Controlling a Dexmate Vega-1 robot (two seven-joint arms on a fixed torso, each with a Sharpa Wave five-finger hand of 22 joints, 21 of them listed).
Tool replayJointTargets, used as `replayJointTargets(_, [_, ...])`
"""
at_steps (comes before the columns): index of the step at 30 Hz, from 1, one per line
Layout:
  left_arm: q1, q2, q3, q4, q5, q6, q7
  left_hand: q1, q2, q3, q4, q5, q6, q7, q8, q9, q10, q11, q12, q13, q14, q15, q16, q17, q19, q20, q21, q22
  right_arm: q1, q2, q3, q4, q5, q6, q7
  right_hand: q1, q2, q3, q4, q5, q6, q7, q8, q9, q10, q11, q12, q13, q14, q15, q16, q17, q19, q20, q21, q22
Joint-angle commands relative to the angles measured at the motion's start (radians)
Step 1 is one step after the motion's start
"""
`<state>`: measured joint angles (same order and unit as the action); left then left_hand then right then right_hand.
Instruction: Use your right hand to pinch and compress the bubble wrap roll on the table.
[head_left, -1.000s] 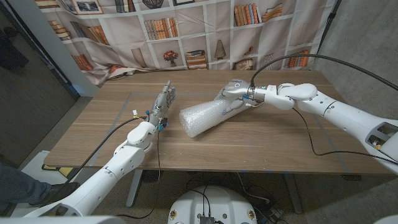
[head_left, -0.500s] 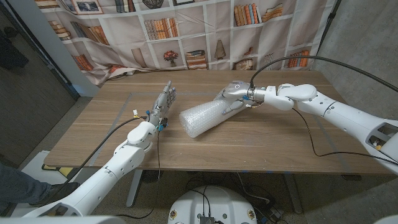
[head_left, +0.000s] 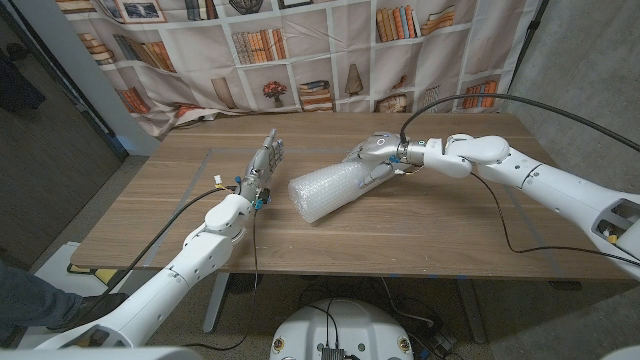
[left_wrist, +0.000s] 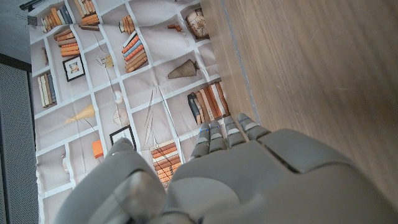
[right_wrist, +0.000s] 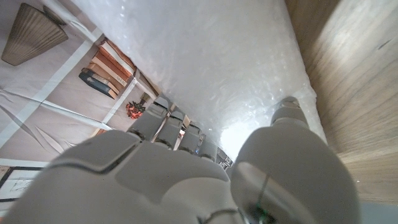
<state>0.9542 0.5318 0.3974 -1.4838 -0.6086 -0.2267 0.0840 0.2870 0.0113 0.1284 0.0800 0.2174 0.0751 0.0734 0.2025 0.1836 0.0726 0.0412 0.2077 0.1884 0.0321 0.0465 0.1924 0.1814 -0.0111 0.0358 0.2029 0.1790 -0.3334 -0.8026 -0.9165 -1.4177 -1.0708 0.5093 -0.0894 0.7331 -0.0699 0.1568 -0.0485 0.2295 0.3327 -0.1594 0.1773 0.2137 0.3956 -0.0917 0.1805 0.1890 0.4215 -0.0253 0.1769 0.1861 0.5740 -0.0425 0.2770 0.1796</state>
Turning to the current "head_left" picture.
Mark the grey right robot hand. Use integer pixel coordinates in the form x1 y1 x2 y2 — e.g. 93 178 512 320
344 131 412 190

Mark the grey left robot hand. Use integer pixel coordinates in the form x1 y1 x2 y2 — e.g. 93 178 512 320
237 128 285 204

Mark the clear bubble wrap roll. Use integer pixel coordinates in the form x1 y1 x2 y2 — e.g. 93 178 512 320
287 159 401 224

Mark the printed bookshelf backdrop cloth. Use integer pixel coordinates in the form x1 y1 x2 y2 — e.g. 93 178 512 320
54 0 544 139

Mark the grey metal table leg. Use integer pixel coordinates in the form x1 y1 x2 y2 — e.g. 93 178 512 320
457 278 487 345
202 272 231 335

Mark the black backdrop stand pole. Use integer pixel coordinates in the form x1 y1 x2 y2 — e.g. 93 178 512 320
507 0 551 96

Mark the white robot torso base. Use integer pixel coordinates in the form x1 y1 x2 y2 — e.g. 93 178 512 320
268 298 415 360

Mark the floor power strip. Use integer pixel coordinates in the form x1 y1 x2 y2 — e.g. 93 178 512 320
422 332 457 359

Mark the white floor platform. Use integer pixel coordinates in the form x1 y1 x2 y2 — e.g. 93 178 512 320
29 241 131 301

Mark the black shoe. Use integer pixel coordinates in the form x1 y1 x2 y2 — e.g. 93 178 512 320
47 292 127 332

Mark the person's leg in blue jeans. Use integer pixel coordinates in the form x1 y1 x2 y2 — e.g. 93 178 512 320
0 262 84 341

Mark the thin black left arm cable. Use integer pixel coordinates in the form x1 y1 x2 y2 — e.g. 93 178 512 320
182 204 262 351

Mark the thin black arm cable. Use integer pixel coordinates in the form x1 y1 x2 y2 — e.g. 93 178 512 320
470 172 640 269
182 204 262 351

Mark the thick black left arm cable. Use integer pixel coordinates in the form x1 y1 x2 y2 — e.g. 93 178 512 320
97 183 241 299

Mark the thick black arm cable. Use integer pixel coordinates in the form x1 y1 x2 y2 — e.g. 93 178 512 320
398 92 640 154
97 183 241 299

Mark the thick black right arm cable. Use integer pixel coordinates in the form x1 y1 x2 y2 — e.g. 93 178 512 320
398 92 640 154

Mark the white floor cable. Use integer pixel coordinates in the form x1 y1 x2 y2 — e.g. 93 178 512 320
380 277 435 329

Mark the black cable on torso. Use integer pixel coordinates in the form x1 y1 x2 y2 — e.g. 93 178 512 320
299 298 341 349

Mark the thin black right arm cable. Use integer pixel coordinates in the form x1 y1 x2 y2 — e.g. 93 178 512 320
470 172 640 269

